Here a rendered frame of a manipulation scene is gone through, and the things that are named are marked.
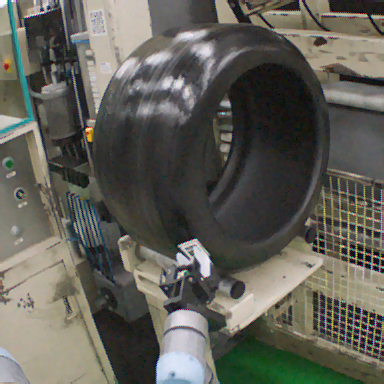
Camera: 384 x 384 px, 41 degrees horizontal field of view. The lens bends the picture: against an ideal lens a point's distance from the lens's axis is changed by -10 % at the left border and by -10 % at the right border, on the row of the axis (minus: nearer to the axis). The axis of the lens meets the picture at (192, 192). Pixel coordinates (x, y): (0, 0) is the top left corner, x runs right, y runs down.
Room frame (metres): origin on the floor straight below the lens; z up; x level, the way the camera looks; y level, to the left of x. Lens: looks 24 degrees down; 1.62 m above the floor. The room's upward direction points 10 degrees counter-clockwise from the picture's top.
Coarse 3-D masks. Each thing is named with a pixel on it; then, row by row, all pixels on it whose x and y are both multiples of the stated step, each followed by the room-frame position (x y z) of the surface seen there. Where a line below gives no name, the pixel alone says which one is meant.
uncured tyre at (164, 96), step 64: (128, 64) 1.17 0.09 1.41; (192, 64) 1.04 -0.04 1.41; (256, 64) 1.10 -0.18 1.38; (128, 128) 1.04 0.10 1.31; (192, 128) 0.98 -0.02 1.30; (256, 128) 1.46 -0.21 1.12; (320, 128) 1.23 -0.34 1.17; (128, 192) 1.02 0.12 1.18; (192, 192) 0.96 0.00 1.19; (256, 192) 1.38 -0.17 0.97; (320, 192) 1.22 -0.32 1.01; (256, 256) 1.06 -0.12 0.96
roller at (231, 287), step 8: (144, 248) 1.27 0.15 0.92; (144, 256) 1.26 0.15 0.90; (152, 256) 1.23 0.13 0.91; (160, 256) 1.21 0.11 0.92; (160, 264) 1.21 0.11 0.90; (168, 264) 1.18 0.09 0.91; (176, 264) 1.16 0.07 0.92; (224, 280) 1.05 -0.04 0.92; (232, 280) 1.04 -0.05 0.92; (240, 280) 1.04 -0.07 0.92; (224, 288) 1.03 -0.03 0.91; (232, 288) 1.02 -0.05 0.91; (240, 288) 1.03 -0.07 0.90; (232, 296) 1.01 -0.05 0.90; (240, 296) 1.03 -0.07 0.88
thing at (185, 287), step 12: (192, 264) 0.85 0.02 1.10; (168, 276) 0.85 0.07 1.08; (180, 276) 0.84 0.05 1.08; (192, 276) 0.82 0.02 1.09; (168, 288) 0.84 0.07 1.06; (180, 288) 0.80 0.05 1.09; (192, 288) 0.82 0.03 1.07; (204, 288) 0.82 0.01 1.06; (168, 300) 0.78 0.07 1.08; (180, 300) 0.76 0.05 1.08; (192, 300) 0.80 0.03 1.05; (204, 300) 0.82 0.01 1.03; (168, 312) 0.77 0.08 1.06; (204, 312) 0.77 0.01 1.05
